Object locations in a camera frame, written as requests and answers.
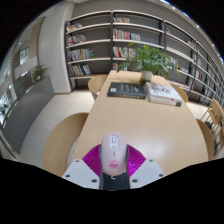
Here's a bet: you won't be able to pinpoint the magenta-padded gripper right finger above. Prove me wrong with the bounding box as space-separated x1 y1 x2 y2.
113 144 167 191

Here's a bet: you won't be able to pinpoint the white book with red-lettered spine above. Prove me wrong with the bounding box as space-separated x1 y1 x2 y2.
147 94 183 108

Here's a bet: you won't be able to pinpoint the black book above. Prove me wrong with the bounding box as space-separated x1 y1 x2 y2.
107 81 148 100

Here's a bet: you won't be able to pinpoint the ceiling lights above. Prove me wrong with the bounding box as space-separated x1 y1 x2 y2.
159 0 224 64

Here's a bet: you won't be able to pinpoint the small green background plant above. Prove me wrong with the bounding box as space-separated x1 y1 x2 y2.
32 64 50 83

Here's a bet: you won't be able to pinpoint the group of slatted wooden chairs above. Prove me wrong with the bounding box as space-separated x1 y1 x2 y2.
199 98 224 148

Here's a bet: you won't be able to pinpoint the green potted plant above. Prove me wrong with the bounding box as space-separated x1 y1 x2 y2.
116 42 181 83

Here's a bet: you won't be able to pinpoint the grey shelf unit with books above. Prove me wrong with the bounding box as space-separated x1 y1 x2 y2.
64 9 224 108

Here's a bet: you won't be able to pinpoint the white book with printed cover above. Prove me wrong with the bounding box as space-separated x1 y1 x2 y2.
145 81 184 103

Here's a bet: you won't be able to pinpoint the pink computer mouse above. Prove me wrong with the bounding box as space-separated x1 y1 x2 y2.
99 132 129 176

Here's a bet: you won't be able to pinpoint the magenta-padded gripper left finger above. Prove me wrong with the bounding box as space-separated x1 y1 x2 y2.
61 143 115 191

